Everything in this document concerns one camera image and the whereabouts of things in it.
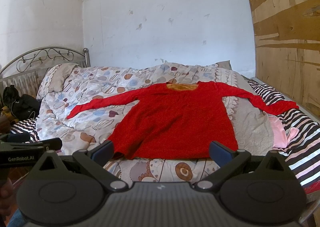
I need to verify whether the red long-sleeve sweater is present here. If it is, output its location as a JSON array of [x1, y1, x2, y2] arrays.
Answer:
[[67, 81, 298, 159]]

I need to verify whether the patterned white quilt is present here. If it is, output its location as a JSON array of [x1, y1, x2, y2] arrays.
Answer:
[[36, 63, 274, 184]]

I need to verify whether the black bag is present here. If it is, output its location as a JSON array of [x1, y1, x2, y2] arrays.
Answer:
[[1, 85, 41, 126]]

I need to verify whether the pink cloth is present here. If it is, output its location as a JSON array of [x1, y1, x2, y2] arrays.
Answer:
[[268, 115, 299, 149]]

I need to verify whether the striped bed sheet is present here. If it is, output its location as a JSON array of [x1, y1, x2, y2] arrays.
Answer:
[[247, 79, 320, 189]]

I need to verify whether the grey frilled pillow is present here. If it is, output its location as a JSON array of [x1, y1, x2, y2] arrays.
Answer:
[[36, 63, 79, 99]]

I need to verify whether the metal bed headboard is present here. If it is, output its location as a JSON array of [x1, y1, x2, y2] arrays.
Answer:
[[1, 46, 91, 97]]

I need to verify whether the plywood wardrobe panel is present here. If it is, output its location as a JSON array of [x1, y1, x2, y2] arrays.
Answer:
[[249, 0, 319, 116]]

